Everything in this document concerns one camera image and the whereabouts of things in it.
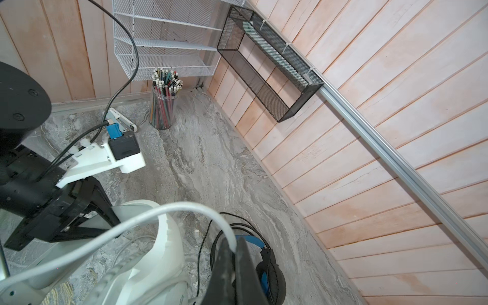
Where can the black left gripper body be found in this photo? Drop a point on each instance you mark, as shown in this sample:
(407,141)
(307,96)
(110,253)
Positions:
(44,208)

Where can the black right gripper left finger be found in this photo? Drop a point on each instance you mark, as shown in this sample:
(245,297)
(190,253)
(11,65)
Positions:
(220,289)

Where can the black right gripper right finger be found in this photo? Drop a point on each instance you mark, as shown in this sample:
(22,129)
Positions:
(248,290)

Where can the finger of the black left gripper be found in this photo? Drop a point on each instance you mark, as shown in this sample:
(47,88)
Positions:
(98,201)
(71,233)

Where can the white headphones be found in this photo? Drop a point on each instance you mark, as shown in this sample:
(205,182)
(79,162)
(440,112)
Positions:
(155,275)

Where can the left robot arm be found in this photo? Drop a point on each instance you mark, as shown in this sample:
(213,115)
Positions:
(25,106)

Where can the black blue headphones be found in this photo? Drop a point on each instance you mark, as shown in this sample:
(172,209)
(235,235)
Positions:
(270,275)

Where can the light blue stapler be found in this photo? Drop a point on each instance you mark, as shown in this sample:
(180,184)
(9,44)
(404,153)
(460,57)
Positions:
(122,119)

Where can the clear pencil jar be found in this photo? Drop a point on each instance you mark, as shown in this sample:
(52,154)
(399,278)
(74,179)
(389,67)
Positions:
(166,86)

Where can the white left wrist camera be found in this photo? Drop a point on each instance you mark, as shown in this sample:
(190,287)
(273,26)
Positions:
(119,150)

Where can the white mesh wall shelf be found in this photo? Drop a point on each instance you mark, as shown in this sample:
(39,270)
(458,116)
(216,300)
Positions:
(180,36)

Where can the black mesh wall basket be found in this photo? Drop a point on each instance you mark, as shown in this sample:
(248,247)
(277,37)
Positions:
(270,66)

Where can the aluminium wall rail back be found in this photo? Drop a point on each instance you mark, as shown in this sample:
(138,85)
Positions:
(401,79)

